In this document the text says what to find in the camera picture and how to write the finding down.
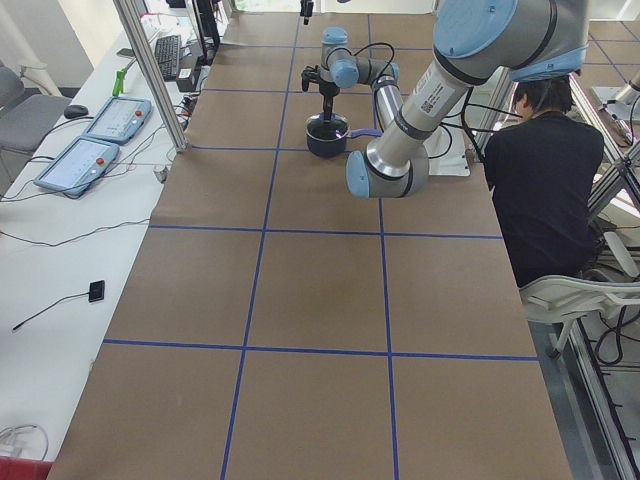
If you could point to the upper blue teach pendant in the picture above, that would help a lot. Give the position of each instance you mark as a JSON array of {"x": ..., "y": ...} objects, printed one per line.
[{"x": 119, "y": 120}]

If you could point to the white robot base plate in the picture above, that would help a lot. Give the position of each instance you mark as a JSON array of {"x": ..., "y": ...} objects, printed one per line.
[{"x": 446, "y": 149}]

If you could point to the grey office chair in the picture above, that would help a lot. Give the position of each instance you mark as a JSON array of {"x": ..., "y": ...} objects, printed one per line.
[{"x": 25, "y": 122}]

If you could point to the brown paper table cover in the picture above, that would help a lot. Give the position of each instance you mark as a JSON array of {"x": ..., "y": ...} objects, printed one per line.
[{"x": 274, "y": 326}]

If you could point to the black computer mouse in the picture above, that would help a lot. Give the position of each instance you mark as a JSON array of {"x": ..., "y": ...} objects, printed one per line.
[{"x": 73, "y": 111}]

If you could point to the blue saucepan with handle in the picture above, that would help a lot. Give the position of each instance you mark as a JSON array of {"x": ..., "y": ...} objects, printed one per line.
[{"x": 328, "y": 138}]

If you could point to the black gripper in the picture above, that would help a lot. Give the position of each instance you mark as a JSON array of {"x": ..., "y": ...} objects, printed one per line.
[{"x": 327, "y": 91}]

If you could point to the white office chair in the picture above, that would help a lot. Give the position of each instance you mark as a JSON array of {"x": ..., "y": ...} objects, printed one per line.
[{"x": 557, "y": 299}]

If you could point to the blue teach pendant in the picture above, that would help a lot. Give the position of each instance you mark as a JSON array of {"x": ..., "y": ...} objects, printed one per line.
[
  {"x": 78, "y": 166},
  {"x": 119, "y": 120}
]

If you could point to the aluminium frame post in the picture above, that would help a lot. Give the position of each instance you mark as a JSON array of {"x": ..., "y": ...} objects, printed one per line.
[{"x": 134, "y": 30}]

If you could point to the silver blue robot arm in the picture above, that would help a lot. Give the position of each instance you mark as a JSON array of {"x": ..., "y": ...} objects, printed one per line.
[{"x": 534, "y": 40}]

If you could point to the small black square device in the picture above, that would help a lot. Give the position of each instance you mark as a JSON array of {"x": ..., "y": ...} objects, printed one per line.
[{"x": 96, "y": 291}]

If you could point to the black keyboard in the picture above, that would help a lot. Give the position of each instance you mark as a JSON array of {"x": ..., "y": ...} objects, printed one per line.
[{"x": 167, "y": 53}]

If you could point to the person in black shirt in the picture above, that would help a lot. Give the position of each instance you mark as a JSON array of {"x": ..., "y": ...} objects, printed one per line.
[{"x": 540, "y": 172}]

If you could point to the lower blue teach pendant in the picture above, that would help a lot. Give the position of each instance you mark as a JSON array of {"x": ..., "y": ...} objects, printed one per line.
[{"x": 78, "y": 166}]

